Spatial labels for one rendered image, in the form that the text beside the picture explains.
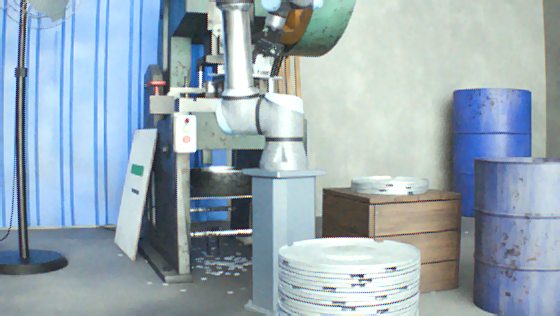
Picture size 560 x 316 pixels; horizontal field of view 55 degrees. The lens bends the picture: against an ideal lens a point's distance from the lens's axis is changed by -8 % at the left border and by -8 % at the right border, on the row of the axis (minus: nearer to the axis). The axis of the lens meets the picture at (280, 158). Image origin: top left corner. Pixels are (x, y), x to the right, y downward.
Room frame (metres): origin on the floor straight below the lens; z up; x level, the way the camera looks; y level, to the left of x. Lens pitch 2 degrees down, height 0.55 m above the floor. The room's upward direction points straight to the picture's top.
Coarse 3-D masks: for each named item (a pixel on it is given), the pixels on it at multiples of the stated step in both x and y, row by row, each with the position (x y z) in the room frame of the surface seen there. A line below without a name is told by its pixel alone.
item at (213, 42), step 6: (216, 12) 2.42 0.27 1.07; (216, 18) 2.42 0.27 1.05; (216, 24) 2.41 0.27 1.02; (216, 30) 2.41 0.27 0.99; (204, 36) 2.52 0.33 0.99; (210, 36) 2.42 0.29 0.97; (216, 36) 2.41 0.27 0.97; (204, 42) 2.51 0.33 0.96; (210, 42) 2.42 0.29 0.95; (216, 42) 2.42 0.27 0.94; (222, 42) 2.39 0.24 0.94; (204, 48) 2.51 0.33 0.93; (210, 48) 2.42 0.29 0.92; (216, 48) 2.42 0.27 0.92; (222, 48) 2.40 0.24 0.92; (204, 54) 2.51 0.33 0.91; (210, 54) 2.42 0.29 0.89; (216, 54) 2.42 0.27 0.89; (222, 54) 2.42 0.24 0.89
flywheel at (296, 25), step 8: (288, 16) 2.77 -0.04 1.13; (296, 16) 2.68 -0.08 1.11; (304, 16) 2.60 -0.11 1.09; (288, 24) 2.77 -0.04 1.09; (296, 24) 2.68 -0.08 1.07; (304, 24) 2.52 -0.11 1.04; (288, 32) 2.68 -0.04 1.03; (296, 32) 2.60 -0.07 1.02; (280, 40) 2.77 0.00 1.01; (288, 40) 2.68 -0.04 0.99; (296, 40) 2.60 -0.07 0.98
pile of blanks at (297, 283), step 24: (288, 264) 1.10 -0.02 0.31; (408, 264) 1.06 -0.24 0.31; (288, 288) 1.10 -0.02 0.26; (312, 288) 1.05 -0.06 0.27; (336, 288) 1.04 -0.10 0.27; (360, 288) 1.03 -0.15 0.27; (384, 288) 1.03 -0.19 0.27; (408, 288) 1.06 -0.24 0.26; (288, 312) 1.09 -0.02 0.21; (312, 312) 1.06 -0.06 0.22; (336, 312) 1.02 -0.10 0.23; (360, 312) 1.02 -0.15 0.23; (384, 312) 1.03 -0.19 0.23; (408, 312) 1.06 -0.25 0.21
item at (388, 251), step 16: (304, 240) 1.28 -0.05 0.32; (320, 240) 1.30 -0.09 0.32; (336, 240) 1.31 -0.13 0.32; (352, 240) 1.30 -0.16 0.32; (368, 240) 1.29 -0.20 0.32; (384, 240) 1.27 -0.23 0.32; (288, 256) 1.14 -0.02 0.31; (304, 256) 1.14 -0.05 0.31; (320, 256) 1.13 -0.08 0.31; (336, 256) 1.11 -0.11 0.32; (352, 256) 1.10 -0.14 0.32; (368, 256) 1.11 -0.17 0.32; (384, 256) 1.12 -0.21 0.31; (400, 256) 1.12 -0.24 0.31; (416, 256) 1.09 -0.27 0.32
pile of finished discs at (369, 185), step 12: (360, 180) 2.16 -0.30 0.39; (372, 180) 2.15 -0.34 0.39; (384, 180) 2.08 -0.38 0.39; (396, 180) 2.08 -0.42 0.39; (408, 180) 2.14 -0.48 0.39; (420, 180) 2.14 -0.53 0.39; (360, 192) 2.05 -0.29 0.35; (372, 192) 2.01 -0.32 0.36; (384, 192) 1.99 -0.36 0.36; (396, 192) 1.98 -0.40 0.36; (408, 192) 2.04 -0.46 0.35; (420, 192) 2.01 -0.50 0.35
